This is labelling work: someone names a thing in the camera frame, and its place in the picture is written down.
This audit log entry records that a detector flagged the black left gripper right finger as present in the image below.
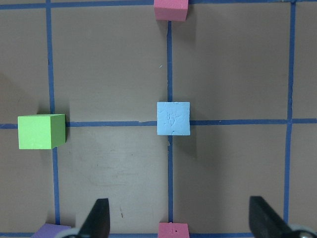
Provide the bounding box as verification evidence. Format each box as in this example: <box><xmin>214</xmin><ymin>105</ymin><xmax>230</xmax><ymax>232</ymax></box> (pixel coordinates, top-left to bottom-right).
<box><xmin>249</xmin><ymin>196</ymin><xmax>293</xmax><ymax>238</ymax></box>

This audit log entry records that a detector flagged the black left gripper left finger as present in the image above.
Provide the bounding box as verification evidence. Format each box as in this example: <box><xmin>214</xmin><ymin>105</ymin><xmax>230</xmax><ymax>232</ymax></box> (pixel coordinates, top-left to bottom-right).
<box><xmin>78</xmin><ymin>198</ymin><xmax>110</xmax><ymax>238</ymax></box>

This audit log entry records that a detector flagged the light blue foam block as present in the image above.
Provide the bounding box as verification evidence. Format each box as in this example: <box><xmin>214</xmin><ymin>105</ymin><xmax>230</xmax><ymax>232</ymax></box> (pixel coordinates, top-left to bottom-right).
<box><xmin>157</xmin><ymin>102</ymin><xmax>191</xmax><ymax>136</ymax></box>

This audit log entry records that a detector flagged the purple foam block left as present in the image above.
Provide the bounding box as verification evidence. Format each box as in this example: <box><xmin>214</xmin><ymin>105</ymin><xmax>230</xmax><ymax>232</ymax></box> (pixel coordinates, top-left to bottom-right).
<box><xmin>31</xmin><ymin>223</ymin><xmax>71</xmax><ymax>238</ymax></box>

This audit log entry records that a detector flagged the pink foam block near left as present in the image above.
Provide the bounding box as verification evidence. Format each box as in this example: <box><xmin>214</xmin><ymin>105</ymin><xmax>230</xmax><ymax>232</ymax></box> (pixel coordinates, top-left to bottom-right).
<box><xmin>158</xmin><ymin>223</ymin><xmax>190</xmax><ymax>238</ymax></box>

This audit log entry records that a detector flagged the pink foam block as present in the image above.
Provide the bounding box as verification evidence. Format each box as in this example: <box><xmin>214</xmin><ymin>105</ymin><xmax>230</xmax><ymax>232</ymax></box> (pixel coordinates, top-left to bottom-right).
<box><xmin>158</xmin><ymin>223</ymin><xmax>190</xmax><ymax>238</ymax></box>
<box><xmin>154</xmin><ymin>0</ymin><xmax>189</xmax><ymax>22</ymax></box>

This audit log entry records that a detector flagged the green foam block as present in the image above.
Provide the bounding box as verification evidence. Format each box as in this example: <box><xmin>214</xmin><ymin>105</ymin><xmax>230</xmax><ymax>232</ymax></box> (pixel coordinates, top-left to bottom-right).
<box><xmin>17</xmin><ymin>114</ymin><xmax>66</xmax><ymax>149</ymax></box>

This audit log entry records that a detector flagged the pink foam block far left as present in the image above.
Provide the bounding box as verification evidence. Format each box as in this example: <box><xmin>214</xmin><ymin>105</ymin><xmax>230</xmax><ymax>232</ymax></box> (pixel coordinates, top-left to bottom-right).
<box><xmin>154</xmin><ymin>0</ymin><xmax>189</xmax><ymax>22</ymax></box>

